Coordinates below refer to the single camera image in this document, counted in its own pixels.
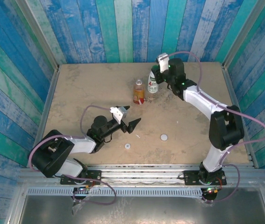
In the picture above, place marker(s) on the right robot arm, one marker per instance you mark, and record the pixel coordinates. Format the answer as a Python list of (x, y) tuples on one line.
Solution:
[(200, 100)]

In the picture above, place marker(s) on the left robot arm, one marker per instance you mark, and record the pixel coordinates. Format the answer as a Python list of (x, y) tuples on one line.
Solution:
[(80, 144)]

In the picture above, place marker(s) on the aluminium corner post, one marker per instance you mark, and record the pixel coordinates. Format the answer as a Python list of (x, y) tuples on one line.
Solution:
[(245, 35), (38, 35)]

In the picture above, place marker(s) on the large white bottle cap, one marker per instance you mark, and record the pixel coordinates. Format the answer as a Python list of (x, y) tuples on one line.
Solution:
[(163, 137)]

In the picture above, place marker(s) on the white plastic bottle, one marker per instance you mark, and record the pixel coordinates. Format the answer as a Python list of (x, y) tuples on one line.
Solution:
[(152, 86)]

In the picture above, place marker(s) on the steel sheet panel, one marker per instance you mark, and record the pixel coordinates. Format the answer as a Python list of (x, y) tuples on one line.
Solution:
[(146, 210)]

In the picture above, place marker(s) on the aluminium mounting rail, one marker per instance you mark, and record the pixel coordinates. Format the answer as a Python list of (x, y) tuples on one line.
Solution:
[(141, 175)]

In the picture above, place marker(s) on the small white scrap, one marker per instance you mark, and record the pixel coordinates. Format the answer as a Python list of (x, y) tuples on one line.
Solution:
[(137, 136)]

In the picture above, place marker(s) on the small circuit board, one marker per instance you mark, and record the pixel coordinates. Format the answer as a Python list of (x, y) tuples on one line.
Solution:
[(83, 189), (212, 189)]

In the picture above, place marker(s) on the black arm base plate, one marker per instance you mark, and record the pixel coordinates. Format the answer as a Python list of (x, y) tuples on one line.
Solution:
[(95, 174), (190, 177)]

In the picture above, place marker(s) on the orange juice bottle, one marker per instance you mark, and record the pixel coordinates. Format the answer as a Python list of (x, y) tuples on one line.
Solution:
[(138, 93)]

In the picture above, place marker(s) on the aluminium table side rail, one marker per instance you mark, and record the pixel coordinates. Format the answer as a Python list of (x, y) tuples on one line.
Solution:
[(232, 88), (43, 116)]

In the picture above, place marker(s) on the green bottle cap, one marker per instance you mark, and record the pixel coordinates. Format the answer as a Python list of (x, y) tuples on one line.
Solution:
[(153, 69)]

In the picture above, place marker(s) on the small white bottle cap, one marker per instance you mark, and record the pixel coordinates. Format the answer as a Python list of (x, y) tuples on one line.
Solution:
[(127, 146)]

